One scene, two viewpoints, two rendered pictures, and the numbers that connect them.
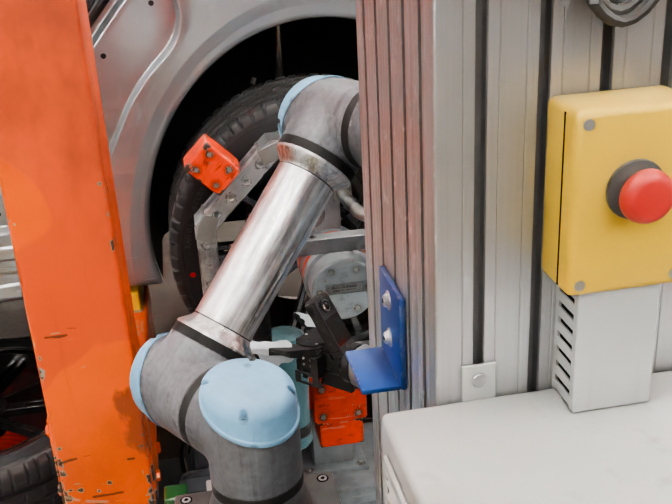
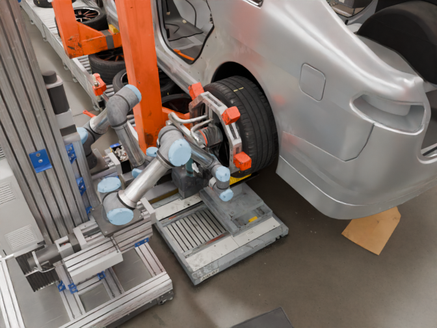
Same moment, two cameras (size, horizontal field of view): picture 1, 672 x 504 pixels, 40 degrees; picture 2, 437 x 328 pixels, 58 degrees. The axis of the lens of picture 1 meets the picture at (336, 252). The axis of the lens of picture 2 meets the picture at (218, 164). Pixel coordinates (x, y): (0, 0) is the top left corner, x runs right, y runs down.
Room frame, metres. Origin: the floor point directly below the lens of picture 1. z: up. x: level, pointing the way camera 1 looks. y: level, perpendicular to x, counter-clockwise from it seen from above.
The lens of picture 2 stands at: (0.96, -1.92, 2.42)
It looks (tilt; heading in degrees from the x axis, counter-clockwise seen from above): 41 degrees down; 66
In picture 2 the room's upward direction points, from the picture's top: straight up
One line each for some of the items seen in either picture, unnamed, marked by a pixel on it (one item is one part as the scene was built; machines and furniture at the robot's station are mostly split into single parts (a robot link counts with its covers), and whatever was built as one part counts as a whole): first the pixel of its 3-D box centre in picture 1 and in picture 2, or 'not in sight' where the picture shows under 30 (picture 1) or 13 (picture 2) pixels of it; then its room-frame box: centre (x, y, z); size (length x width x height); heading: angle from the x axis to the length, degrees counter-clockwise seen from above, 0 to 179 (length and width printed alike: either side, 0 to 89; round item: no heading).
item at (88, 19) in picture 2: not in sight; (82, 23); (1.40, 3.57, 0.39); 0.66 x 0.66 x 0.24
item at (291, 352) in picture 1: (293, 348); not in sight; (1.43, 0.08, 0.83); 0.09 x 0.05 x 0.02; 90
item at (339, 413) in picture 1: (334, 394); not in sight; (1.82, 0.02, 0.48); 0.16 x 0.12 x 0.17; 9
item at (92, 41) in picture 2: not in sight; (101, 32); (1.49, 2.41, 0.69); 0.52 x 0.17 x 0.35; 9
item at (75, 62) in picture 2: not in sight; (105, 101); (1.30, 1.70, 0.28); 2.47 x 0.09 x 0.22; 99
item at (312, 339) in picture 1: (329, 359); not in sight; (1.43, 0.02, 0.80); 0.12 x 0.08 x 0.09; 54
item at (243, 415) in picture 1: (248, 424); (79, 141); (0.96, 0.12, 0.98); 0.13 x 0.12 x 0.14; 42
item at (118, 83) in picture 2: not in sight; (147, 88); (1.73, 1.58, 0.39); 0.66 x 0.66 x 0.24
